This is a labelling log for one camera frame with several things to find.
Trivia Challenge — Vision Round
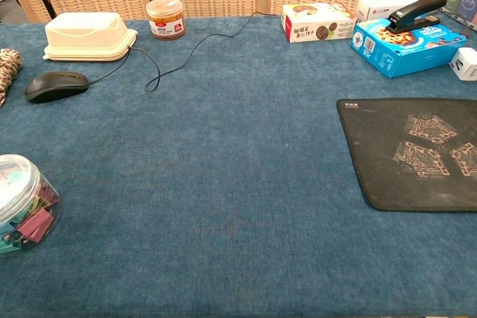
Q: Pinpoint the black mouse cable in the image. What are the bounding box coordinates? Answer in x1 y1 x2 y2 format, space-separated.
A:
87 11 270 93

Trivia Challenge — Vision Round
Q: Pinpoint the black computer mouse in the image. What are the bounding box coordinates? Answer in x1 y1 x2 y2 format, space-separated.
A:
24 71 90 104

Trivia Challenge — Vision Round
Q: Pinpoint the black patterned mouse pad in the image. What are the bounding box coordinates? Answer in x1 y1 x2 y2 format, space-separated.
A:
336 97 477 213

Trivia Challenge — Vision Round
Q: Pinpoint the blue tablecloth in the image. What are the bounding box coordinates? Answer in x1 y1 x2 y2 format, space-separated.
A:
0 14 477 318

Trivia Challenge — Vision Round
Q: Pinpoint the white cookie box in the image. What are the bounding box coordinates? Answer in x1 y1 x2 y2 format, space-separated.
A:
280 1 358 44

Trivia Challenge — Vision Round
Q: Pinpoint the clear jar with brown contents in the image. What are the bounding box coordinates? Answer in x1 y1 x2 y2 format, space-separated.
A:
145 0 187 41

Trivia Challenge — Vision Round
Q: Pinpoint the cream plastic lidded container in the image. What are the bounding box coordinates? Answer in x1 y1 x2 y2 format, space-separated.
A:
42 12 139 63

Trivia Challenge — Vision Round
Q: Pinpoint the blue cookie box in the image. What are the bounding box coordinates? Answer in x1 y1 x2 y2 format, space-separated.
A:
349 17 467 80

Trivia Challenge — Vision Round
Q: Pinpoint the white box with red logo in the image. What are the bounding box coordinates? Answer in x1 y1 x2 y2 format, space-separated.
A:
356 0 420 23

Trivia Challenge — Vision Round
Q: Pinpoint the black stapler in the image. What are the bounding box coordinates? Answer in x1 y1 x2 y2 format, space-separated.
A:
385 0 448 35

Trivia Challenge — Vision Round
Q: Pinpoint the clear jar of binder clips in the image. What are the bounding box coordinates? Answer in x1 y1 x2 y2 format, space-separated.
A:
0 153 61 258

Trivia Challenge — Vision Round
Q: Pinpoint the small white cube box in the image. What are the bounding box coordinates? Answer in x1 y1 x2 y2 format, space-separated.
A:
448 47 477 82

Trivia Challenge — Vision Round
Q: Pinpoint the brown patterned braided cloth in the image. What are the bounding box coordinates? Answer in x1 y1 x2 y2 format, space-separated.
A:
0 48 23 107

